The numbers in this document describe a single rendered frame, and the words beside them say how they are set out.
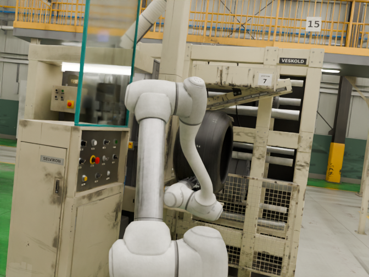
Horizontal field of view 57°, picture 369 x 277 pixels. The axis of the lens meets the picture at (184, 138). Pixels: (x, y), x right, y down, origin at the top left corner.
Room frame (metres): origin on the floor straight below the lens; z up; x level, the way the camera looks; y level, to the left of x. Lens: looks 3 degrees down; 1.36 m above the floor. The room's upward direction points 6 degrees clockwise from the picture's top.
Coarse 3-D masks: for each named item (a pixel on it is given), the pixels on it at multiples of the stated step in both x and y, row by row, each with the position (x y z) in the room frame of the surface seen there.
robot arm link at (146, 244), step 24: (144, 96) 1.26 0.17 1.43; (168, 96) 1.28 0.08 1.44; (144, 120) 1.26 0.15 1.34; (168, 120) 1.31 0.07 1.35; (144, 144) 1.22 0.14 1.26; (144, 168) 1.18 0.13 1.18; (144, 192) 1.14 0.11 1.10; (144, 216) 1.11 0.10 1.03; (120, 240) 1.09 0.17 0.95; (144, 240) 1.05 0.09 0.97; (168, 240) 1.09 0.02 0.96; (120, 264) 1.02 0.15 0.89; (144, 264) 1.02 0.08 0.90; (168, 264) 1.04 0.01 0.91
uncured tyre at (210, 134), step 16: (208, 112) 2.16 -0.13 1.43; (224, 112) 2.24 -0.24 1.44; (208, 128) 2.03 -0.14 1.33; (224, 128) 2.08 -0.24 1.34; (176, 144) 2.06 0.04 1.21; (208, 144) 1.98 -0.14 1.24; (224, 144) 2.49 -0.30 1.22; (176, 160) 2.05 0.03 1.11; (208, 160) 1.98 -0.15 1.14; (224, 160) 2.47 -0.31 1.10; (176, 176) 2.10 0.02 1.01; (192, 176) 2.04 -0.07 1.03; (224, 176) 2.32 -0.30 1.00
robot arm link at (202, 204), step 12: (180, 120) 1.40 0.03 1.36; (180, 132) 1.44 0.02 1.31; (192, 132) 1.41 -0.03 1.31; (192, 144) 1.47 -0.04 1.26; (192, 156) 1.48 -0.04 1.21; (192, 168) 1.52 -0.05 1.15; (204, 168) 1.52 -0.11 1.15; (204, 180) 1.53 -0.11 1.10; (204, 192) 1.55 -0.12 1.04; (192, 204) 1.60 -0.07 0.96; (204, 204) 1.56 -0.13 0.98; (216, 204) 1.60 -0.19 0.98; (204, 216) 1.59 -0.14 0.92; (216, 216) 1.58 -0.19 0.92
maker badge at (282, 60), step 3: (279, 57) 2.61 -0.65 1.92; (279, 60) 2.61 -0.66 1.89; (282, 60) 2.61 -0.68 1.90; (285, 60) 2.60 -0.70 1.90; (288, 60) 2.59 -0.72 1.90; (291, 60) 2.59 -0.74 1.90; (294, 60) 2.58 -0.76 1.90; (297, 60) 2.57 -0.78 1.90; (300, 60) 2.57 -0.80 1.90; (303, 60) 2.56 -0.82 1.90; (306, 60) 2.55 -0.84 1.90; (282, 63) 2.61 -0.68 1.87; (285, 63) 2.60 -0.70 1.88; (288, 63) 2.59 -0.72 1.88; (291, 63) 2.59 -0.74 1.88; (294, 63) 2.58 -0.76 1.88; (297, 63) 2.57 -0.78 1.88; (300, 63) 2.56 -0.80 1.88; (303, 63) 2.56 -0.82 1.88
